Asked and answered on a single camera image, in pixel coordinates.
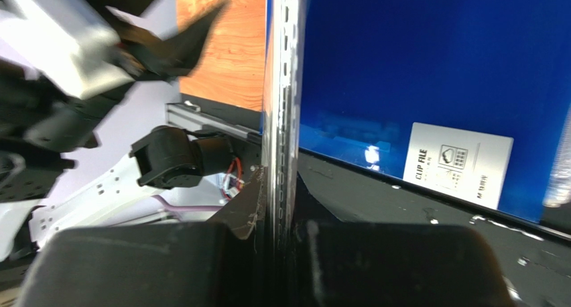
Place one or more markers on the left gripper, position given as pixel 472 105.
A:
pixel 37 116

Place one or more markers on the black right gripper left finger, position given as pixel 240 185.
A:
pixel 208 263

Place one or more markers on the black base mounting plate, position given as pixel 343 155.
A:
pixel 534 259

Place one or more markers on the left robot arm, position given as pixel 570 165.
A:
pixel 166 158

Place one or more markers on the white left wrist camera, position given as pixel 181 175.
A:
pixel 69 43

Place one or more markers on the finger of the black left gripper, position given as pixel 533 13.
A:
pixel 145 57

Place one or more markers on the aluminium frame rail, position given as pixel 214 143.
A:
pixel 234 121

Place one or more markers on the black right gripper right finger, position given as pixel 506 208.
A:
pixel 339 263

